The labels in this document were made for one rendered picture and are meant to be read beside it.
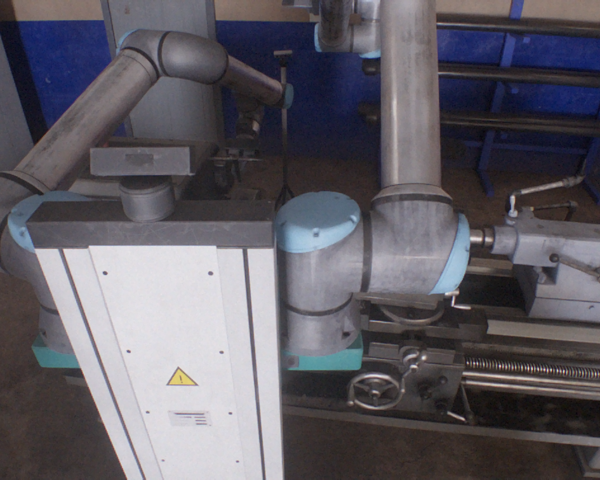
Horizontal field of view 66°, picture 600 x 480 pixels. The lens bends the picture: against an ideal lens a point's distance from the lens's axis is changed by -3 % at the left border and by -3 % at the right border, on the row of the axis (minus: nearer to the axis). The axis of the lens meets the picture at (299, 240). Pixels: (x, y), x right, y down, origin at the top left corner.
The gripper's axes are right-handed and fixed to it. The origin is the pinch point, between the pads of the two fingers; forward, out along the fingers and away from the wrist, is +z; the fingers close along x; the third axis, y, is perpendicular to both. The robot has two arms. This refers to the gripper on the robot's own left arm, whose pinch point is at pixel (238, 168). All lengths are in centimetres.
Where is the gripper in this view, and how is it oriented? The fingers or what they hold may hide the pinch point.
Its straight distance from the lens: 175.4
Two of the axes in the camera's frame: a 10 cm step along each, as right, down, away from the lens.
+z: -1.1, 8.3, -5.5
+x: -9.9, -0.6, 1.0
